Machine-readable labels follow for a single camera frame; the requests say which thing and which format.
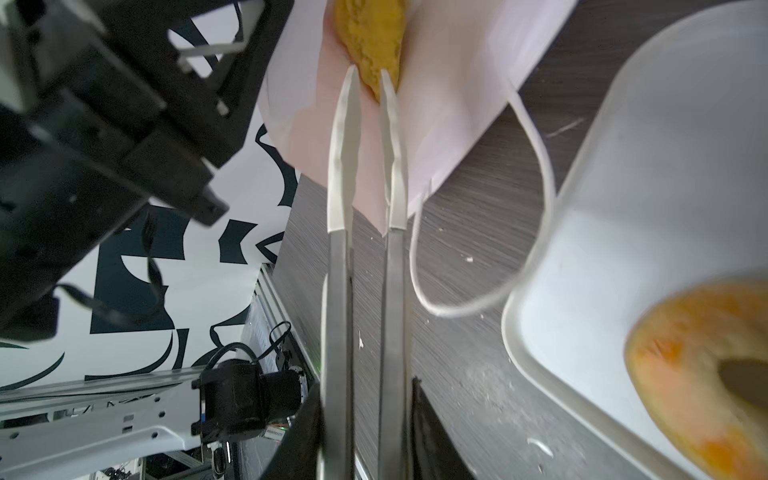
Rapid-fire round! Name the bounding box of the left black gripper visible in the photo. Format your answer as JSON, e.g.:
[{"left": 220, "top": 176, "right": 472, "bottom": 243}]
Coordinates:
[{"left": 1, "top": 1, "right": 293, "bottom": 342}]

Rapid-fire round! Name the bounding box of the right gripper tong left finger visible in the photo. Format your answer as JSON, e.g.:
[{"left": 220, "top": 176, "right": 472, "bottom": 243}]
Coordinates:
[{"left": 318, "top": 65, "right": 361, "bottom": 479}]

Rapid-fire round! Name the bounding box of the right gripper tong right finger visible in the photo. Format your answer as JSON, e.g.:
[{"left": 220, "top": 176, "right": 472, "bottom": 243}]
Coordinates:
[{"left": 378, "top": 71, "right": 413, "bottom": 479}]

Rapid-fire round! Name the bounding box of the yellow fake croissant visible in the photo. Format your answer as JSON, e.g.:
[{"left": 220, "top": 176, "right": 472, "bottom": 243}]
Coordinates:
[{"left": 334, "top": 0, "right": 408, "bottom": 102}]

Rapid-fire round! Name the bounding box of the orange ring fake bread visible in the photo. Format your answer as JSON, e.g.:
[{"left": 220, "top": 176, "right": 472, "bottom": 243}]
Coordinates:
[{"left": 624, "top": 279, "right": 767, "bottom": 479}]

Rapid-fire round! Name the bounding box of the red white paper bag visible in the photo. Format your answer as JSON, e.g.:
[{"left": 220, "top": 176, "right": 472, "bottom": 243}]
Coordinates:
[{"left": 258, "top": 1, "right": 574, "bottom": 234}]

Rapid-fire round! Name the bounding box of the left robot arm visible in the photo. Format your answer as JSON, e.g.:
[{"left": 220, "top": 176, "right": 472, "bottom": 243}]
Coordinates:
[{"left": 1, "top": 1, "right": 303, "bottom": 479}]

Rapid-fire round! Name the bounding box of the white plastic tray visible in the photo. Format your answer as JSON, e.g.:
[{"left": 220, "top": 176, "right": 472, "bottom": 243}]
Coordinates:
[{"left": 501, "top": 1, "right": 767, "bottom": 479}]

